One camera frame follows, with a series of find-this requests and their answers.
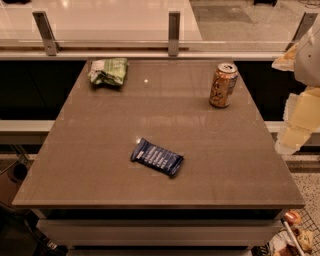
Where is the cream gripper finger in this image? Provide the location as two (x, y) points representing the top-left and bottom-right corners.
(275, 86), (320, 155)
(271, 44), (298, 72)

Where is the blue rxbar blueberry wrapper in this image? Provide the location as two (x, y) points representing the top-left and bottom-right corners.
(130, 138), (184, 177)

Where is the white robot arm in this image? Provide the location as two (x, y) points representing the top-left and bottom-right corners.
(272, 23), (320, 155)

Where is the green jalapeno chip bag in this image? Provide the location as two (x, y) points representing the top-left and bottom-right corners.
(88, 58), (128, 86)

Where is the orange soda can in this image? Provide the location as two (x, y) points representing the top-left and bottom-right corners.
(209, 62), (238, 108)

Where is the white drawer front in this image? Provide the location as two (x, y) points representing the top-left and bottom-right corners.
(37, 220), (282, 247)

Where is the right metal railing bracket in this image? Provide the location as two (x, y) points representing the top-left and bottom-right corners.
(286, 12), (318, 50)

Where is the metal railing bracket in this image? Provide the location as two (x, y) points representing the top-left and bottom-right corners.
(168, 11), (180, 57)
(33, 11), (60, 56)
(286, 12), (318, 50)

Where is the wire basket with snacks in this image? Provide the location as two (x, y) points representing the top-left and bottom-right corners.
(261, 209), (320, 256)

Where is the middle metal railing bracket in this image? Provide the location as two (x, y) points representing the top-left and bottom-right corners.
(168, 11), (180, 57)

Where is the left metal railing bracket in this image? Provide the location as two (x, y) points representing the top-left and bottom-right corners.
(33, 11), (60, 56)

